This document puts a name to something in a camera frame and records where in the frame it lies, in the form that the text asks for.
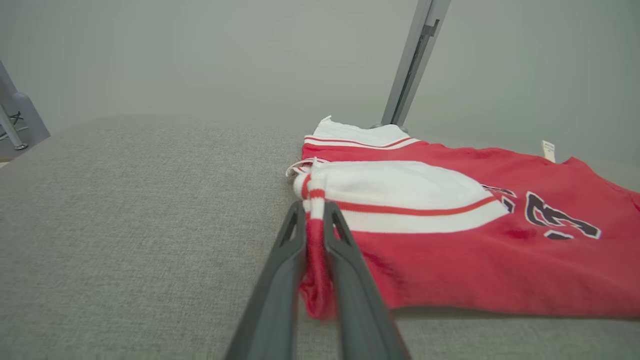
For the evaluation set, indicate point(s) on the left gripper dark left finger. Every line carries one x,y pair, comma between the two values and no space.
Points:
275,300

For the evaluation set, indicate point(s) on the grey fabric sofa cushion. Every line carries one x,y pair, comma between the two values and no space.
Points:
125,225

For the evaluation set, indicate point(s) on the red jersey white sleeves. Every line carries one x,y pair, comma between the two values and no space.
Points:
450,270

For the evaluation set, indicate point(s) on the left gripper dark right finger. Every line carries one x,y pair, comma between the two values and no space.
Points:
360,310

